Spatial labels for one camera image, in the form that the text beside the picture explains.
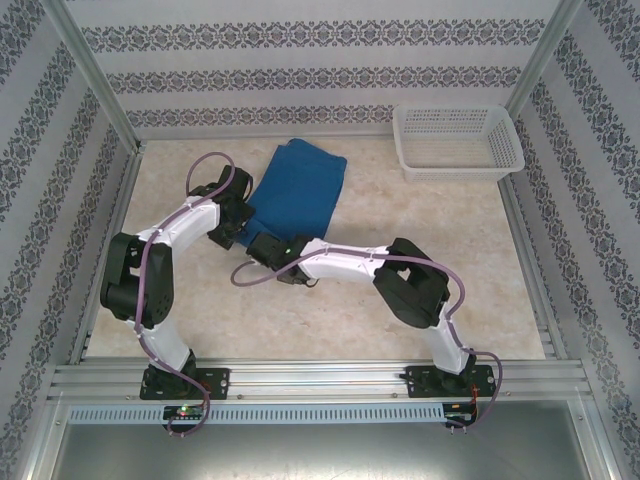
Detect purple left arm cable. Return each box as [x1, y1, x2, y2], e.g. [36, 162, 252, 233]
[132, 152, 239, 439]

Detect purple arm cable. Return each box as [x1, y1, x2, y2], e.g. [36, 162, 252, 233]
[132, 152, 239, 439]
[230, 249, 503, 431]

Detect blue long pants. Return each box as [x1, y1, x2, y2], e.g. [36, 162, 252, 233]
[233, 138, 349, 249]

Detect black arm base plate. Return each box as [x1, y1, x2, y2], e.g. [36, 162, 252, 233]
[141, 366, 232, 402]
[405, 363, 495, 400]

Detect aluminium side rail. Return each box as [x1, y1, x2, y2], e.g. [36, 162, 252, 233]
[497, 169, 574, 362]
[67, 142, 147, 366]

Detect aluminium frame post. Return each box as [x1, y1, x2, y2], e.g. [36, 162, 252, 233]
[43, 0, 144, 154]
[503, 0, 586, 119]

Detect aluminium mounting rail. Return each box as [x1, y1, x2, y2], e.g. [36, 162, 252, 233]
[47, 358, 594, 402]

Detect white plastic perforated basket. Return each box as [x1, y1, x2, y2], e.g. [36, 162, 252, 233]
[392, 104, 526, 185]

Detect grey metal panel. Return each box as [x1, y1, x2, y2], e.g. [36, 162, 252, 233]
[29, 418, 616, 480]

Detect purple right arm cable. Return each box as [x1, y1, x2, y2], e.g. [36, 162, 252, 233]
[230, 249, 503, 431]

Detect white slotted cable duct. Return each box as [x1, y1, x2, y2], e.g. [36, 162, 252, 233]
[68, 403, 447, 422]

